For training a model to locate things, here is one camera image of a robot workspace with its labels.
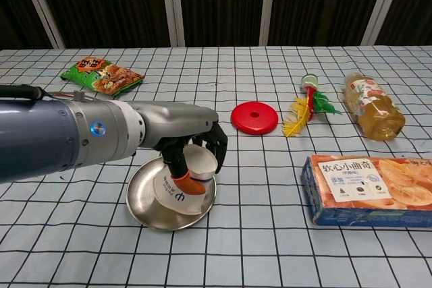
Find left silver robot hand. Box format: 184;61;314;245
130;101;228;195

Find white paper cup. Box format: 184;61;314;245
152;144;219;217

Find steel round plate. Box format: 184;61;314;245
126;156;218;231

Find green snack bag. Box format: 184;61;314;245
60;55;145;97

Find red plastic disc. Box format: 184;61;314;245
230;100;280;137

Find colourful feather shuttlecock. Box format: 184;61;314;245
281;73;344;139

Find blue checkered tablecloth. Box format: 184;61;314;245
0;45;432;288

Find amber tea bottle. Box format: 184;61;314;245
343;71;406;142

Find orange blue cookie box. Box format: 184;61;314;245
301;153;432;228

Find white metal frame post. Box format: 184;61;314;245
362;0;409;46
160;0;186;47
15;0;65;49
259;0;278;46

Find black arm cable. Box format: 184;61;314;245
0;84;47;102

